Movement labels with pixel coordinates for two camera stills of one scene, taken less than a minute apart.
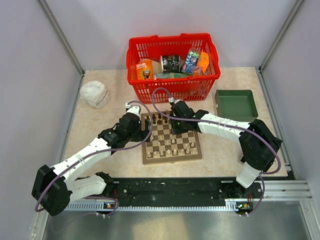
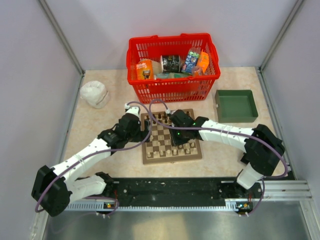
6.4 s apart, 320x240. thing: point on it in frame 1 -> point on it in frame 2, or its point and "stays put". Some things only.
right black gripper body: [178, 126] -> [179, 137]
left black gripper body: [138, 135] stays put
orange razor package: [145, 70] stays put
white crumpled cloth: [95, 93] stays put
